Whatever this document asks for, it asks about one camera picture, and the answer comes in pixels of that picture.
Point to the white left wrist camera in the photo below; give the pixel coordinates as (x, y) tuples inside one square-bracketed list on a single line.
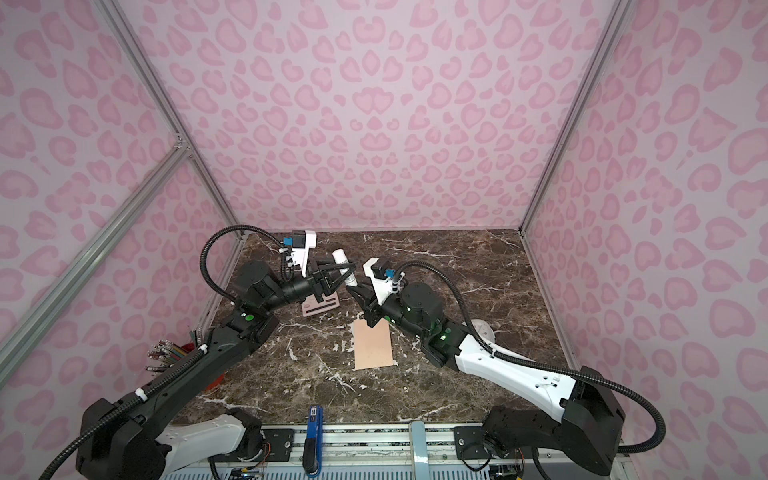
[(300, 249)]

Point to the peach pink envelope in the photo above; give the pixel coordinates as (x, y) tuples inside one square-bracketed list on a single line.
[(372, 345)]

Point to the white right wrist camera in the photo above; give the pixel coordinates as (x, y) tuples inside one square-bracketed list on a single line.
[(382, 276)]

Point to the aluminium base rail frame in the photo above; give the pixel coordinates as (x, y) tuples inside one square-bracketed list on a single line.
[(388, 451)]

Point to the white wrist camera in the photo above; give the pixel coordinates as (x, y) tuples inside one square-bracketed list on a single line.
[(300, 249), (382, 276)]

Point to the white glue stick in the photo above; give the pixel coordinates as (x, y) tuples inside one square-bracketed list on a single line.
[(346, 268)]

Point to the blue black tool on rail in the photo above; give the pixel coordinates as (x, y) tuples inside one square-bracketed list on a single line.
[(312, 448)]

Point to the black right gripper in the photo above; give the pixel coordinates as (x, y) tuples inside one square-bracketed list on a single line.
[(371, 307)]

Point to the pink desk calculator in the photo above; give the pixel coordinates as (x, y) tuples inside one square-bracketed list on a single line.
[(311, 306)]

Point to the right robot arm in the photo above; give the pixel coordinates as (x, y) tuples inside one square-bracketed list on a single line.
[(587, 417)]

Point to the white round clock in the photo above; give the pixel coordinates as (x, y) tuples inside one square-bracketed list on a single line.
[(483, 332)]

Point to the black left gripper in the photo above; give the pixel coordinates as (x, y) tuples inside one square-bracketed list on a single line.
[(321, 282)]

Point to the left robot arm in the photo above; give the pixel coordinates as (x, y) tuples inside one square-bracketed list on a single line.
[(120, 440)]

